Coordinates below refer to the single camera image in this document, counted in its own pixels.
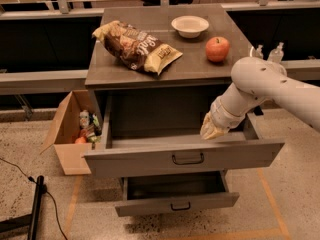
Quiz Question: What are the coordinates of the grey top drawer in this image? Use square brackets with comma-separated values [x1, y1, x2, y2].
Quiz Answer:
[84, 95, 284, 177]

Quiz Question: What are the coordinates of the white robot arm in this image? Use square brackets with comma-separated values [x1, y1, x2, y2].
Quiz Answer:
[200, 57, 320, 140]

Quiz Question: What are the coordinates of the black stand leg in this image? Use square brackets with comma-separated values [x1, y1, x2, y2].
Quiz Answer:
[0, 175, 46, 240]

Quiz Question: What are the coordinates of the black cable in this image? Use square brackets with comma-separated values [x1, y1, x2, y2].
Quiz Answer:
[0, 157, 69, 240]

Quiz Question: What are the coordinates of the brown chip bag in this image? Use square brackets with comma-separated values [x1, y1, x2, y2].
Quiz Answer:
[93, 20, 183, 75]

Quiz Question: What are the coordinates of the white bottle in box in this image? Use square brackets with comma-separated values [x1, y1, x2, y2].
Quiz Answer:
[79, 110, 90, 129]

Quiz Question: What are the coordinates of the grey bottom drawer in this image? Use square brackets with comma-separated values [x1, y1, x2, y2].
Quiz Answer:
[115, 171, 239, 217]

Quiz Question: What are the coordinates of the clear plastic bottle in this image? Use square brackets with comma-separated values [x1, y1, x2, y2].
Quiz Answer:
[268, 42, 284, 63]

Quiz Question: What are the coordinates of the white bowl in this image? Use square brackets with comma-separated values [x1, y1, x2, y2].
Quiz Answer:
[171, 16, 209, 39]

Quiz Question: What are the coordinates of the grey drawer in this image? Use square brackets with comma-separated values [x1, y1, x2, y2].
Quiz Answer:
[115, 171, 239, 217]
[84, 95, 284, 177]

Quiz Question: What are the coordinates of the red apple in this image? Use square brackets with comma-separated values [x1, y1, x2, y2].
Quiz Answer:
[205, 37, 230, 62]

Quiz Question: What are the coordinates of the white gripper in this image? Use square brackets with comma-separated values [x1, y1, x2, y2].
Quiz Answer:
[200, 96, 245, 140]

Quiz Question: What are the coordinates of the cardboard box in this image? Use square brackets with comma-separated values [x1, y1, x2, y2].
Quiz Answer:
[41, 90, 100, 175]

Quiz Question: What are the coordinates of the orange fruit in box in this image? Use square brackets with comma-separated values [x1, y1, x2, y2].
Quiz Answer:
[75, 137, 87, 144]

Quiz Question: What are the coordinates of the grey drawer cabinet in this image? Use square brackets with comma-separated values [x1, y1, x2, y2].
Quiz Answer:
[84, 4, 254, 185]

